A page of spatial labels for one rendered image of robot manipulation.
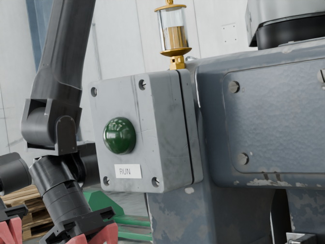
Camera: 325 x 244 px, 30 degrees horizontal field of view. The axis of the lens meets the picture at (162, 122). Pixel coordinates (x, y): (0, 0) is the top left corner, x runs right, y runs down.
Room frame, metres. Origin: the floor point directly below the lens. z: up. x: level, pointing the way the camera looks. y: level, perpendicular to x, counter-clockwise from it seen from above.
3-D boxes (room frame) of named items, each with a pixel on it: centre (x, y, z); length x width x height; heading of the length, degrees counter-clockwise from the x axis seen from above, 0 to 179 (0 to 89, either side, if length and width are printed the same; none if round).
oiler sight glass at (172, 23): (0.54, -0.02, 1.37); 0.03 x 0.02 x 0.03; 44
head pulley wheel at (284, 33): (0.58, -0.15, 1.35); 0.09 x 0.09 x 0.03
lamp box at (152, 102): (0.49, 0.02, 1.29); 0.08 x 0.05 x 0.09; 44
